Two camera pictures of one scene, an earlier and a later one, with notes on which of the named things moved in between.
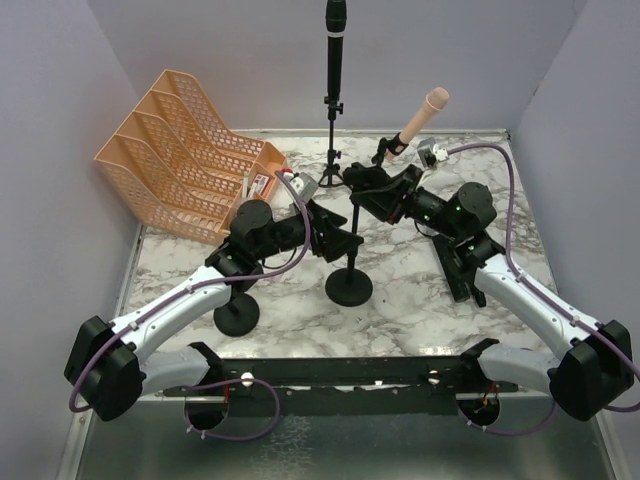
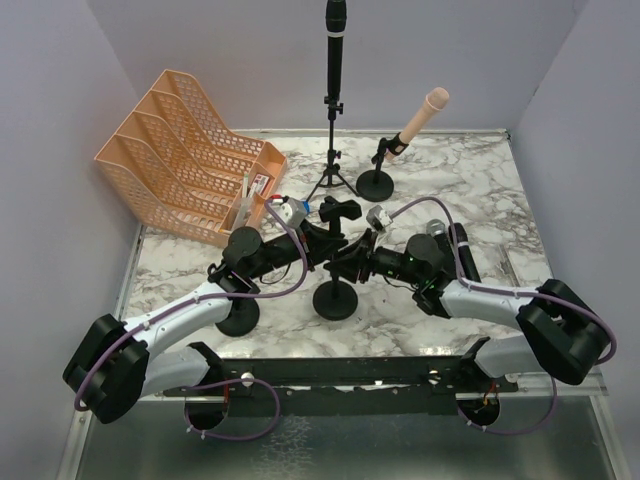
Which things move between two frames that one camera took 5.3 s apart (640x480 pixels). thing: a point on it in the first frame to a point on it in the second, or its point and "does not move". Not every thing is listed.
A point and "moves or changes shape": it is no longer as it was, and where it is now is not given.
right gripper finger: (385, 203) to (355, 266)
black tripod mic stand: (332, 175) does not move
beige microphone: (436, 100) does not move
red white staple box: (261, 182) does not move
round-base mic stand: (351, 286) moves or changes shape
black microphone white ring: (335, 18) does not move
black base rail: (340, 387) does not move
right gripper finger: (358, 177) to (357, 249)
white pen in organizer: (245, 185) does not move
